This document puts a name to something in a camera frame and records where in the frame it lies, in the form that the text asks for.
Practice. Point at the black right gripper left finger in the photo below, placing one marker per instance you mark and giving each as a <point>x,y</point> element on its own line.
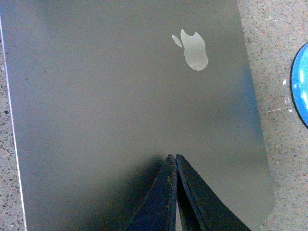
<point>158,210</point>

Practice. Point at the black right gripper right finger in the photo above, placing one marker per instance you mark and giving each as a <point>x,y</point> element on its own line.
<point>199,207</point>

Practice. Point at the grey laptop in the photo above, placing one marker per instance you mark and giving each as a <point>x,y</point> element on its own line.
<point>103,90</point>

